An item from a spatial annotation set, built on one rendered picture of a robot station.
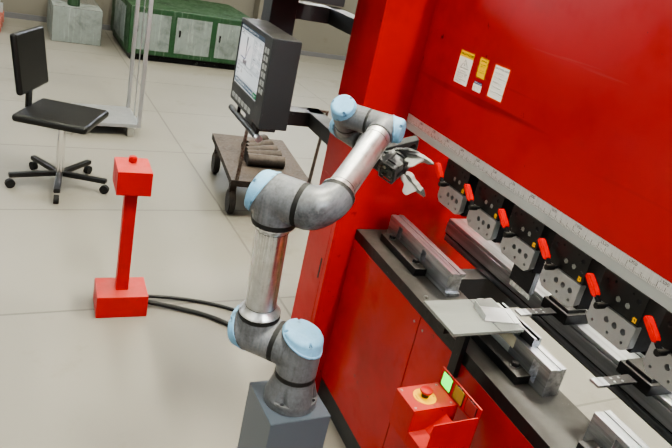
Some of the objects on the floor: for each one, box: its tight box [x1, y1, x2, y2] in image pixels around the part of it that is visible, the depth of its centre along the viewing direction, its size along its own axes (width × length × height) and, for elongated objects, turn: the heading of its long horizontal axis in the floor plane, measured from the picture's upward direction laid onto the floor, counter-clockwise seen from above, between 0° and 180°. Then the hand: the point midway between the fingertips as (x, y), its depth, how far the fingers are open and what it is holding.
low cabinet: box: [110, 0, 250, 70], centre depth 957 cm, size 179×164×71 cm
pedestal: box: [93, 155, 153, 318], centre depth 327 cm, size 20×25×83 cm
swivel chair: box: [4, 25, 109, 204], centre depth 443 cm, size 67×67×105 cm
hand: (431, 179), depth 189 cm, fingers open, 14 cm apart
